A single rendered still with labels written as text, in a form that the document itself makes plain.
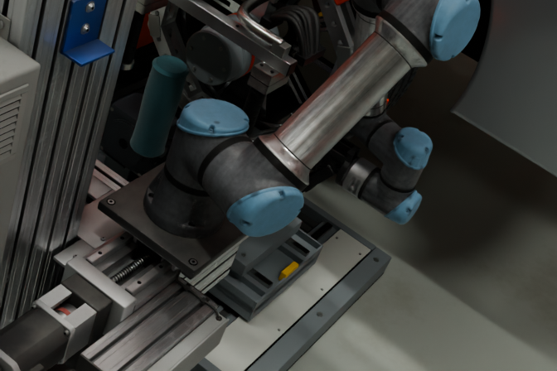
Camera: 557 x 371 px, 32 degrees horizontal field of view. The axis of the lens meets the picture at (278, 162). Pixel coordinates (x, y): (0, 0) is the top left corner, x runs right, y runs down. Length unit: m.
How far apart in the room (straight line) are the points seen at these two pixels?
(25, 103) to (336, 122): 0.51
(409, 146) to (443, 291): 1.41
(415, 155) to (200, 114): 0.45
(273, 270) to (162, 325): 1.11
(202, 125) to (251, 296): 1.12
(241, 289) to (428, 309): 0.71
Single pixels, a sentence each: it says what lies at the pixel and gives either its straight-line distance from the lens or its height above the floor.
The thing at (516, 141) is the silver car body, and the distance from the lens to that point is 2.51.
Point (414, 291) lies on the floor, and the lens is 3.13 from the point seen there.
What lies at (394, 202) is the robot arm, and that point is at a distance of 1.90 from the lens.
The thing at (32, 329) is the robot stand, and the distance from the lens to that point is 1.57.
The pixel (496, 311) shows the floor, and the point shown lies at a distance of 3.24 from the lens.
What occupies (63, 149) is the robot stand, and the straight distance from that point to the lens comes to 1.56.
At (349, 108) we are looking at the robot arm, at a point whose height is 1.16.
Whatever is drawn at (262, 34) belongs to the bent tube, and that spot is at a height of 1.00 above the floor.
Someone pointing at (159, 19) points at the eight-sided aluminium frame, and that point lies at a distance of 2.40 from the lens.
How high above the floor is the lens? 1.95
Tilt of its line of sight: 35 degrees down
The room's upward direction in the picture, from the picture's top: 22 degrees clockwise
